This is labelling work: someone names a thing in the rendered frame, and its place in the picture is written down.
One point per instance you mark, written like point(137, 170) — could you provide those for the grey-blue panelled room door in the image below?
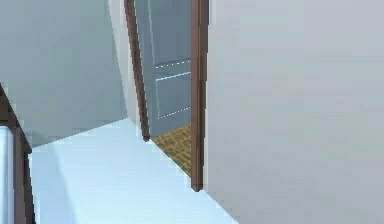
point(170, 93)

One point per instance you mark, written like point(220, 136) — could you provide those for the white room door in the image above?
point(6, 176)

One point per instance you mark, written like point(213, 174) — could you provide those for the brown wooden door frame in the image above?
point(199, 100)

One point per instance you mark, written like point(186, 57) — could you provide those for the dark brown door frame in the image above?
point(18, 173)

